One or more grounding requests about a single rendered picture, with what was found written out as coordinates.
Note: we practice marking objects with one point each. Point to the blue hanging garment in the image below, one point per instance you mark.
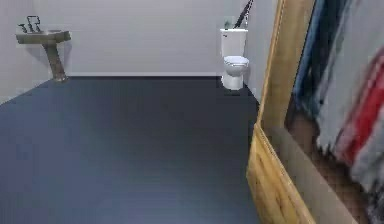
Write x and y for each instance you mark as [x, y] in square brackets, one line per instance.
[316, 60]

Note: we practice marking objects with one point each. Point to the wooden open wardrobe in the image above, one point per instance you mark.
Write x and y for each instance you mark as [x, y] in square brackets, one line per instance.
[283, 100]

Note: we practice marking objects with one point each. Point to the red hanging garment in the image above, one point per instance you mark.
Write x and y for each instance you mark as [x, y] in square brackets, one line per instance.
[365, 113]

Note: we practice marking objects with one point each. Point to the black sink faucet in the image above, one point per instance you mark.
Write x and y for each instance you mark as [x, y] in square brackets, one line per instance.
[32, 23]

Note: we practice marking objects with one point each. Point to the white toilet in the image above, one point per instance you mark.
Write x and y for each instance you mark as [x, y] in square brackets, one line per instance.
[234, 50]

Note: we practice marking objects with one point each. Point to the small green plant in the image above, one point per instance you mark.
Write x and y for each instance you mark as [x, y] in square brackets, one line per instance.
[228, 24]

